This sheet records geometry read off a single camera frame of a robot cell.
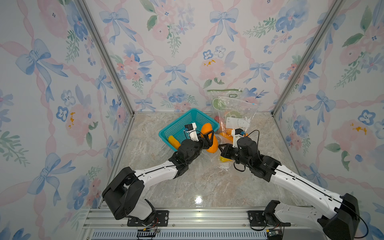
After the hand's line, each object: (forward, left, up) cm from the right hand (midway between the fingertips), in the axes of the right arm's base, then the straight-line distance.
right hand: (218, 145), depth 75 cm
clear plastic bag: (+34, -16, -12) cm, 40 cm away
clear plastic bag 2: (-6, +2, -4) cm, 7 cm away
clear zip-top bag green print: (+45, -1, -4) cm, 45 cm away
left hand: (+6, +3, +4) cm, 8 cm away
